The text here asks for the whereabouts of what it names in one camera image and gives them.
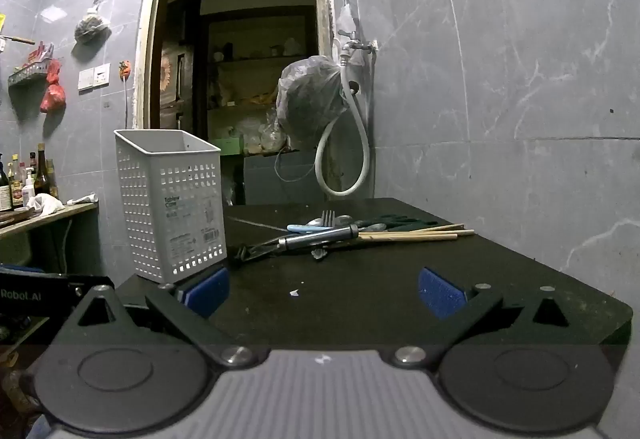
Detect sunflower picture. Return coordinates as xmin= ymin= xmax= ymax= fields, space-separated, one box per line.
xmin=161 ymin=55 xmax=179 ymax=96

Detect red plastic bag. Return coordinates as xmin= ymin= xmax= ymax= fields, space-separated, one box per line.
xmin=40 ymin=60 xmax=67 ymax=114

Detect grey translucent plastic bag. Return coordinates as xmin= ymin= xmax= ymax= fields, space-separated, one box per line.
xmin=276 ymin=55 xmax=351 ymax=151

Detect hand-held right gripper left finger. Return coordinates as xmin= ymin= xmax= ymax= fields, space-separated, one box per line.
xmin=60 ymin=267 xmax=256 ymax=367

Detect dark wooden door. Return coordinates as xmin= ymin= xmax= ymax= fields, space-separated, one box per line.
xmin=160 ymin=0 xmax=208 ymax=130

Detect white perforated utensil basket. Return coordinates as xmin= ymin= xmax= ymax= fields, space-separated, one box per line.
xmin=114 ymin=129 xmax=228 ymax=284

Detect dark handled kitchen knife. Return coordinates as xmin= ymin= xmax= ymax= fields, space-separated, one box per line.
xmin=234 ymin=225 xmax=361 ymax=262

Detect white door frame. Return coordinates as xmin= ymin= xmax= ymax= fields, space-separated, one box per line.
xmin=132 ymin=0 xmax=335 ymax=200

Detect white hose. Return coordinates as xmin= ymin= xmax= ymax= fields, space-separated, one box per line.
xmin=315 ymin=64 xmax=372 ymax=196

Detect green box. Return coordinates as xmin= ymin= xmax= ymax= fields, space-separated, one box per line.
xmin=210 ymin=136 xmax=246 ymax=157

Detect grey cabinet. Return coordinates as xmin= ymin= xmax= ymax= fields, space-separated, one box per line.
xmin=243 ymin=150 xmax=321 ymax=206

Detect hanging bag of dried goods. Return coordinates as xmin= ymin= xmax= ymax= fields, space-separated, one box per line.
xmin=74 ymin=0 xmax=111 ymax=44

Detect row of condiment bottles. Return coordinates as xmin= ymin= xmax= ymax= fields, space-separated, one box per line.
xmin=0 ymin=143 xmax=59 ymax=212

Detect wooden shelf unit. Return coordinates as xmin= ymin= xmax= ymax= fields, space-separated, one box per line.
xmin=200 ymin=5 xmax=319 ymax=155

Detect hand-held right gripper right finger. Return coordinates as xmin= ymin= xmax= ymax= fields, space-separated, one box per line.
xmin=385 ymin=267 xmax=591 ymax=367

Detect metal wall faucet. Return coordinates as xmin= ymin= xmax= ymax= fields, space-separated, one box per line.
xmin=337 ymin=30 xmax=379 ymax=67

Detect metal wall rack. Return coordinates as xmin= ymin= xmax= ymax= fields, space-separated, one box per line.
xmin=7 ymin=60 xmax=53 ymax=87

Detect dark handled scissors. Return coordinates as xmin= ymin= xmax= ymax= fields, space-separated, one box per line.
xmin=357 ymin=215 xmax=438 ymax=234

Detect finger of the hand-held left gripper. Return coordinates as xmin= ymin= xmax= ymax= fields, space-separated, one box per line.
xmin=65 ymin=274 xmax=116 ymax=306

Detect metal fork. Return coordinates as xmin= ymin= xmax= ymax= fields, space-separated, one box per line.
xmin=311 ymin=210 xmax=336 ymax=262

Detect white cloth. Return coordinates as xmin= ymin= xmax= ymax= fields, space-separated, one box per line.
xmin=26 ymin=193 xmax=65 ymax=216

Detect red packets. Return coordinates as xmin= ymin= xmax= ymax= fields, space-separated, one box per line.
xmin=27 ymin=42 xmax=55 ymax=65

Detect clear bag on wall hook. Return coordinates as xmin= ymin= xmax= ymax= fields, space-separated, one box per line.
xmin=336 ymin=0 xmax=358 ymax=32

